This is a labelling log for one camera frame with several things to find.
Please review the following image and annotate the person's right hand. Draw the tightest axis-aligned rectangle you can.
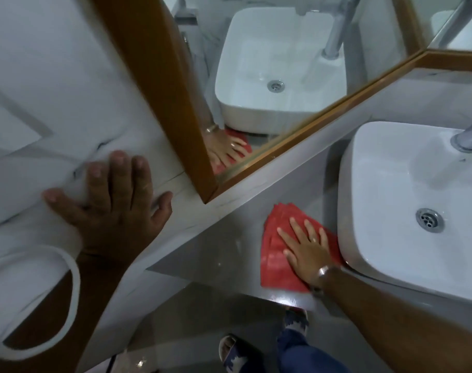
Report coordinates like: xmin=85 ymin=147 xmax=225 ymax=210
xmin=277 ymin=217 xmax=334 ymax=287

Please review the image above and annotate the person's left hand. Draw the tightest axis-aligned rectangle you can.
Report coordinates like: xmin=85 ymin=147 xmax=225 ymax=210
xmin=42 ymin=150 xmax=174 ymax=266

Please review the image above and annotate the red cleaning cloth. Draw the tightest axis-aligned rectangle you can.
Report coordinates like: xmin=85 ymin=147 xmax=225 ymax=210
xmin=260 ymin=203 xmax=345 ymax=293

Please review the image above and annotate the person's right forearm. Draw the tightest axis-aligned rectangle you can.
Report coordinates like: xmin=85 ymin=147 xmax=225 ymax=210
xmin=319 ymin=267 xmax=472 ymax=373

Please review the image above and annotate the person's left forearm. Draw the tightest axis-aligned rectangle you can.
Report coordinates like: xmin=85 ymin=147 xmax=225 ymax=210
xmin=0 ymin=254 xmax=132 ymax=373

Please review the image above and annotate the patterned blue slipper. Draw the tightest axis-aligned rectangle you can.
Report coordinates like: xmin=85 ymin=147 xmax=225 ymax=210
xmin=284 ymin=307 xmax=309 ymax=339
xmin=219 ymin=335 xmax=262 ymax=373

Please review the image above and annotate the white ceramic sink basin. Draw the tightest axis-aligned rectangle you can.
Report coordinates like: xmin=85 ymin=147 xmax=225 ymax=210
xmin=337 ymin=121 xmax=472 ymax=305

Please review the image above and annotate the person's blue trouser leg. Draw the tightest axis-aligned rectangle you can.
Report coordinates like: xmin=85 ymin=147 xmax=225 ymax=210
xmin=277 ymin=328 xmax=351 ymax=373

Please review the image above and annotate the chrome sink drain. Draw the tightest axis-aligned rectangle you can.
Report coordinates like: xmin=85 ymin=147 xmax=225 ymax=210
xmin=416 ymin=208 xmax=445 ymax=233

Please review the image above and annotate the wooden framed mirror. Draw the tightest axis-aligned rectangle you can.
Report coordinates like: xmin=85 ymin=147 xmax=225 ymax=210
xmin=90 ymin=0 xmax=472 ymax=204

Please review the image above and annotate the chrome faucet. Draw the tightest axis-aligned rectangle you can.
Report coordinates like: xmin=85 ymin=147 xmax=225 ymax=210
xmin=450 ymin=117 xmax=472 ymax=153

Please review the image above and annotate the silver wrist bracelet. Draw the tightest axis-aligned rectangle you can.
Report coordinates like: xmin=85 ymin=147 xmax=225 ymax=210
xmin=309 ymin=265 xmax=333 ymax=296

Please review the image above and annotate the white looped cord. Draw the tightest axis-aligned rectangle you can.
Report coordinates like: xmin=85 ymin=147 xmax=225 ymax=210
xmin=0 ymin=245 xmax=82 ymax=362

